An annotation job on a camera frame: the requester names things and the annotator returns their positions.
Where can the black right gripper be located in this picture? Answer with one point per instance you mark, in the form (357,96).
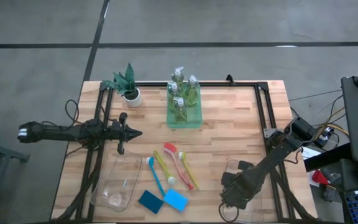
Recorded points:
(236,186)

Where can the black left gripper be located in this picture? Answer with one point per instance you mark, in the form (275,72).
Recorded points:
(113,132)

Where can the yellow-green dish brush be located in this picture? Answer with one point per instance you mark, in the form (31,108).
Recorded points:
(163,166)
(189,171)

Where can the blue dish brush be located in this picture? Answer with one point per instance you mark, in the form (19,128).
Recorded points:
(155,175)

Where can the red dish brush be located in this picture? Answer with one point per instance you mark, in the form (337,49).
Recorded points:
(176,165)

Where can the green dish soap pump bottle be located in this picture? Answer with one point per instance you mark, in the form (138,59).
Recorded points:
(178,77)
(192,91)
(181,112)
(173,96)

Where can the blue sponge with dark scrubber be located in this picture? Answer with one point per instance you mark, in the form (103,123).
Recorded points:
(175,199)
(151,201)

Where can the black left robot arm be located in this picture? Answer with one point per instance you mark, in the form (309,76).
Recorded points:
(61,133)

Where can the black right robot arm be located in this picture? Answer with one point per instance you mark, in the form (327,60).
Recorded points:
(278,155)

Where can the clear plastic bin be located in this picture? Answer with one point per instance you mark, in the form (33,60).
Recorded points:
(266,200)
(117,177)

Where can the white plant pot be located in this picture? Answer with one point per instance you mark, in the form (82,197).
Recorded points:
(134,99)

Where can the green snake plant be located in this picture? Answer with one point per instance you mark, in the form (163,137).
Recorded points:
(123,82)

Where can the grey metal mounting plate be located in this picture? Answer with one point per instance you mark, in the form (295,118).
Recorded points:
(269,133)

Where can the translucent green plastic tray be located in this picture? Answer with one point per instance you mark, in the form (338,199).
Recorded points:
(196,119)

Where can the white paper sheet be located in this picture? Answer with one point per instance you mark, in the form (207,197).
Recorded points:
(311,152)

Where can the red cone-shaped object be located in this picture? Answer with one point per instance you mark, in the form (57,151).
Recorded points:
(319,177)

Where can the black controller box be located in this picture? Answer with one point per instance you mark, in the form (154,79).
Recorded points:
(325,137)

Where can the black aluminium rig frame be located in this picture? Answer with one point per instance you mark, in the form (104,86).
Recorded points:
(213,84)

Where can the black frame clamp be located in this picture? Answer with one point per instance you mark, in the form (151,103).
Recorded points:
(230,80)

